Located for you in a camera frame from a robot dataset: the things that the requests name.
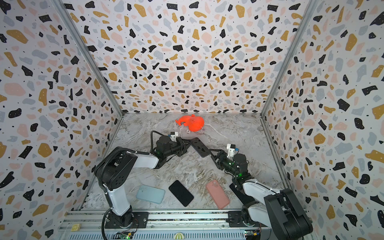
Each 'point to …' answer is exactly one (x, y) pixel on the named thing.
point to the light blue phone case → (150, 194)
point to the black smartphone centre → (182, 194)
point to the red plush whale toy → (195, 123)
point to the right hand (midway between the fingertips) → (207, 151)
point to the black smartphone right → (244, 198)
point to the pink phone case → (218, 194)
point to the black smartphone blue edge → (199, 146)
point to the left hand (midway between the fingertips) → (194, 139)
